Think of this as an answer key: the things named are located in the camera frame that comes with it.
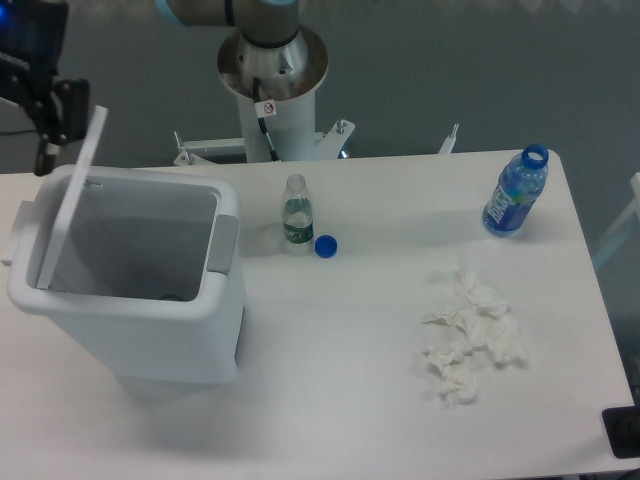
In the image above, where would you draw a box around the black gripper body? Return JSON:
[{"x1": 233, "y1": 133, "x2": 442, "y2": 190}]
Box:
[{"x1": 1, "y1": 1, "x2": 68, "y2": 108}]

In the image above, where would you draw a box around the crumpled white tissue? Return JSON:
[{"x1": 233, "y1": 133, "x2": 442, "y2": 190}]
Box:
[
  {"x1": 424, "y1": 338, "x2": 479, "y2": 408},
  {"x1": 425, "y1": 270, "x2": 527, "y2": 372}
]

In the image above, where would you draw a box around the white metal base frame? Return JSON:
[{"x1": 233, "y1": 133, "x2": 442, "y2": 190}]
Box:
[{"x1": 172, "y1": 118, "x2": 461, "y2": 167}]

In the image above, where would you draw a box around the clear bottle green label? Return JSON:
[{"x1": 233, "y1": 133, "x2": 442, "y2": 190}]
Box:
[{"x1": 281, "y1": 174, "x2": 314, "y2": 253}]

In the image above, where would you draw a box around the white frame at right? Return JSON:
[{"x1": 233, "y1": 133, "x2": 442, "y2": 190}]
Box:
[{"x1": 591, "y1": 172, "x2": 639, "y2": 271}]

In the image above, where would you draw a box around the black cable on pedestal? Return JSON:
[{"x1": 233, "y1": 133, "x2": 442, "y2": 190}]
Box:
[{"x1": 251, "y1": 74, "x2": 280, "y2": 162}]

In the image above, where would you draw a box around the white trash can lid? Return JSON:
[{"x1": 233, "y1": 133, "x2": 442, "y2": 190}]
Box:
[{"x1": 37, "y1": 105, "x2": 109, "y2": 290}]

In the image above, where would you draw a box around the white trash can body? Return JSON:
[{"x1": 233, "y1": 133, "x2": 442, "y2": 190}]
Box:
[{"x1": 7, "y1": 166, "x2": 246, "y2": 384}]

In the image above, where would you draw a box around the blue bottle cap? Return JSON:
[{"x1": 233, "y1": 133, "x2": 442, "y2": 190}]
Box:
[{"x1": 314, "y1": 234, "x2": 338, "y2": 259}]

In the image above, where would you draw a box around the crumpled white tissue lower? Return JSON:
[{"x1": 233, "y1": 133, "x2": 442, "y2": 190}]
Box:
[{"x1": 424, "y1": 338, "x2": 479, "y2": 408}]

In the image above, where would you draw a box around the black device at corner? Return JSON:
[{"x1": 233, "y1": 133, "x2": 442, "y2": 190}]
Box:
[{"x1": 602, "y1": 406, "x2": 639, "y2": 459}]

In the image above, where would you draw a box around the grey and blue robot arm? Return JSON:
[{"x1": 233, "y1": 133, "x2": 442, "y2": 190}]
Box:
[{"x1": 1, "y1": 1, "x2": 300, "y2": 176}]

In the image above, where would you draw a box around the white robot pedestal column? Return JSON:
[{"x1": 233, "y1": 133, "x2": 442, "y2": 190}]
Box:
[{"x1": 217, "y1": 25, "x2": 328, "y2": 163}]

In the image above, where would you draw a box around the blue plastic drink bottle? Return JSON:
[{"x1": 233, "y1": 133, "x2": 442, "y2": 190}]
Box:
[{"x1": 482, "y1": 143, "x2": 549, "y2": 238}]

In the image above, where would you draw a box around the crumpled white tissue upper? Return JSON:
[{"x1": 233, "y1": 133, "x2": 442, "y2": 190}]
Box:
[{"x1": 425, "y1": 270, "x2": 527, "y2": 372}]

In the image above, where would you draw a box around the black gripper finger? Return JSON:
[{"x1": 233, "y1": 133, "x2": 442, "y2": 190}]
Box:
[{"x1": 34, "y1": 77, "x2": 90, "y2": 176}]

